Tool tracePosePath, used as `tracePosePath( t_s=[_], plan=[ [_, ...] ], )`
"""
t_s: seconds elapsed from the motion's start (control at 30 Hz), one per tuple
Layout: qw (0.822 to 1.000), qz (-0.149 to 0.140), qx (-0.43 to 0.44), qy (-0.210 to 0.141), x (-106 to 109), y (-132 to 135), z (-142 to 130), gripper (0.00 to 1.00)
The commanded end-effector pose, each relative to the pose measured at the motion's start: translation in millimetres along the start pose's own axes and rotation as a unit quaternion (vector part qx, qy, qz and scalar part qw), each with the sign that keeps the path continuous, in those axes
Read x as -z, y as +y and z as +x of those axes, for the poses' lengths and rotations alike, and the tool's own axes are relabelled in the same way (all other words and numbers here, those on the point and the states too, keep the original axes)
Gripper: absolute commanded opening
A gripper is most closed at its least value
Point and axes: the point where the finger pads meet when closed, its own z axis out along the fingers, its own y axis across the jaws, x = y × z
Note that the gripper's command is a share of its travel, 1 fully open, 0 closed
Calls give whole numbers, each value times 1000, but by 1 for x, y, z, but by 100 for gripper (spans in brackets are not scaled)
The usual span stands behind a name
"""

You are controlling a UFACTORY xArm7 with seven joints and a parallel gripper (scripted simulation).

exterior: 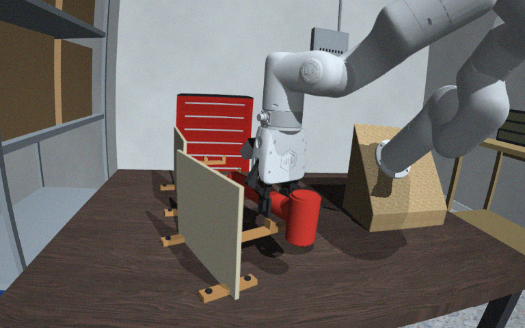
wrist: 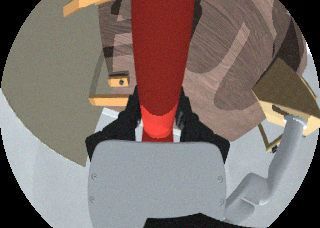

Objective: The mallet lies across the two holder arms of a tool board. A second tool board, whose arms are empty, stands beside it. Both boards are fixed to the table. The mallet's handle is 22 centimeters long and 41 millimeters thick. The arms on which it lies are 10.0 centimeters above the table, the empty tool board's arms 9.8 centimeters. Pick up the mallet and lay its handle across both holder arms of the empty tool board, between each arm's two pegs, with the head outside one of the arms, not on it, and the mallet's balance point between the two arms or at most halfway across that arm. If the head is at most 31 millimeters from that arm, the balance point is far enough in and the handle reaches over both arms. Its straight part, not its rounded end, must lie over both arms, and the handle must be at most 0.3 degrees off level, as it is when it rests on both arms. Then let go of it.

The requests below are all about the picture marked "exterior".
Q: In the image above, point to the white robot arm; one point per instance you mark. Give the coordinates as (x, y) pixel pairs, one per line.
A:
(461, 116)

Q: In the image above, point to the red mallet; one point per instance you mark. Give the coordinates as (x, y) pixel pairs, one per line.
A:
(300, 211)

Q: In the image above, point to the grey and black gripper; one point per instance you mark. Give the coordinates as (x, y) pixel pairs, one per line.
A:
(279, 156)

